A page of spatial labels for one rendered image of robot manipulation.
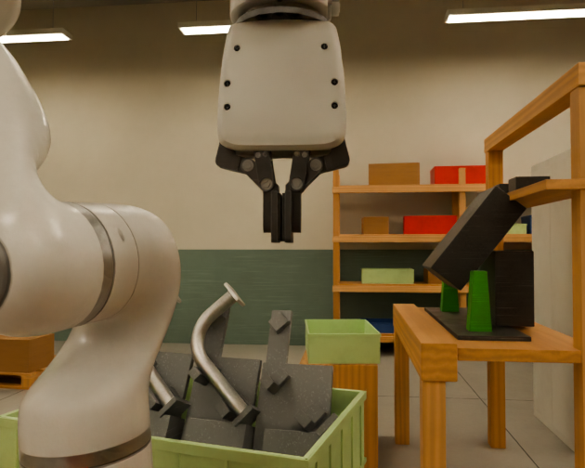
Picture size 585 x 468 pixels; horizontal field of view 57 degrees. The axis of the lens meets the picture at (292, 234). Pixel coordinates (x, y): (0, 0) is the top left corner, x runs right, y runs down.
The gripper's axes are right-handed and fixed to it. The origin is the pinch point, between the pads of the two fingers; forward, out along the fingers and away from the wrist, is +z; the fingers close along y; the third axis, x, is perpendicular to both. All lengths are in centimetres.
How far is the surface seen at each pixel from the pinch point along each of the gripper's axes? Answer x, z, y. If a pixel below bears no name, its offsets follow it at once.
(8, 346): -435, 93, 280
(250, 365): -74, 28, 12
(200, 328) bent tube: -75, 20, 24
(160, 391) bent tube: -71, 33, 31
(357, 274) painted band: -658, 38, -49
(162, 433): -67, 40, 29
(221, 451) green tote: -42, 35, 13
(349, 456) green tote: -64, 43, -9
